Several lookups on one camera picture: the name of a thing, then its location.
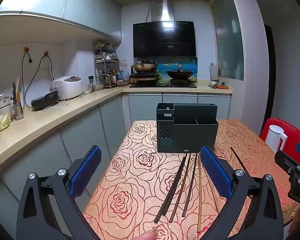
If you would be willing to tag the red label sauce bottle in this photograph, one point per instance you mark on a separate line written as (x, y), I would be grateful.
(114, 78)

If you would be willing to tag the grey kitchen cabinets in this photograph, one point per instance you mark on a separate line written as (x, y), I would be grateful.
(52, 0)
(72, 140)

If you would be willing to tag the white rice cooker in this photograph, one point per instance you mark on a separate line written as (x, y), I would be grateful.
(68, 87)

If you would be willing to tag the steel utensil canister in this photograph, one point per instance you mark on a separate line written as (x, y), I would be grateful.
(18, 111)

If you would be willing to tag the person's right hand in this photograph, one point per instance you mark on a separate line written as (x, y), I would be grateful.
(295, 216)

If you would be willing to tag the beige kitchen countertop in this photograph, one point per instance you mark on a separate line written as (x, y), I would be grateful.
(52, 120)

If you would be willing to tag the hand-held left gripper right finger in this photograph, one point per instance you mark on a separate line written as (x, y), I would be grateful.
(215, 172)

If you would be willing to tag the dark wooden chopstick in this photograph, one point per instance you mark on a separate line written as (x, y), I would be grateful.
(175, 185)
(190, 187)
(238, 158)
(168, 192)

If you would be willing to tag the black glass gas stove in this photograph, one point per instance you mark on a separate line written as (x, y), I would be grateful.
(165, 85)

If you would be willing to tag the dark sauce bottle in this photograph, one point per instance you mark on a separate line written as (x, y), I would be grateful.
(132, 75)

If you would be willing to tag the steel hood chimney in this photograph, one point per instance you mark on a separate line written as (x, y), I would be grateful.
(162, 10)

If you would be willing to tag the frosted glass sliding door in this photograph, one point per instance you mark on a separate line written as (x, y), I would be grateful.
(227, 42)

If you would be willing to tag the golden pan with lid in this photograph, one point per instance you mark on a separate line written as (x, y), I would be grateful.
(145, 66)

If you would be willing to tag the orange and green kitchen tool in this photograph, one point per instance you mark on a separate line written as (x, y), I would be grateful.
(221, 85)

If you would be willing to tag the glass jar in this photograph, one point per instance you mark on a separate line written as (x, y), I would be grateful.
(98, 86)

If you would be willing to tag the pale yellow crumpled bag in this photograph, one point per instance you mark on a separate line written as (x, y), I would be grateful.
(4, 122)

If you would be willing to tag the white electric kettle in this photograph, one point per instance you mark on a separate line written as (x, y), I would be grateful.
(275, 137)

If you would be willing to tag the black top pepper grinder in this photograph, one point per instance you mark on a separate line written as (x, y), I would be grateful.
(91, 83)

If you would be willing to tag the black range hood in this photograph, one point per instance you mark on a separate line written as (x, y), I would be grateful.
(165, 40)

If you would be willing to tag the wall socket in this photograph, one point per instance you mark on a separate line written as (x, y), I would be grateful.
(123, 63)

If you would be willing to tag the steel pot with lid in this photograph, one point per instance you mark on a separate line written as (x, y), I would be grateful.
(2, 107)

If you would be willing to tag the red plastic chair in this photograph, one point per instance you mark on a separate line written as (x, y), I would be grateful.
(293, 130)

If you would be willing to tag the blue backsplash picture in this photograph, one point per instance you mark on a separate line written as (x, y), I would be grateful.
(165, 67)

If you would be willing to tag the grey lower kitchen cabinets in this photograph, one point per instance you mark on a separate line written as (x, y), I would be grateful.
(72, 140)

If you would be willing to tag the black electric grill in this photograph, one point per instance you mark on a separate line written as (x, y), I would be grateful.
(43, 101)

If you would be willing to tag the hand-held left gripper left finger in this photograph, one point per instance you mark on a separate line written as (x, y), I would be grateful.
(86, 172)

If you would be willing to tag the black wok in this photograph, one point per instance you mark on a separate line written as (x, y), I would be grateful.
(180, 74)

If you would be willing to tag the person's left hand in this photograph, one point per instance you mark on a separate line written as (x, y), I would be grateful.
(150, 235)

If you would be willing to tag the grey upper kitchen cabinets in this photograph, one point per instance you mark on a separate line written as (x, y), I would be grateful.
(52, 0)

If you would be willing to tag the dark grey utensil holder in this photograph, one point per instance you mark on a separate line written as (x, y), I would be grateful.
(190, 135)

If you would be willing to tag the reddish brown wooden chopstick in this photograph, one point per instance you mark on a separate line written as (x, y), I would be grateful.
(179, 192)

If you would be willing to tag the rose patterned tablecloth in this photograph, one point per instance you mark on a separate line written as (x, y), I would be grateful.
(130, 180)

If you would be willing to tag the white plastic bottle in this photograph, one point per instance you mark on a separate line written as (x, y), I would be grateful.
(213, 72)

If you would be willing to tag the metal spice rack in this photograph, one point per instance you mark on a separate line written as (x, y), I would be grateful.
(106, 62)

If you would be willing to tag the black door frame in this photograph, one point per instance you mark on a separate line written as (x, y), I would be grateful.
(270, 80)

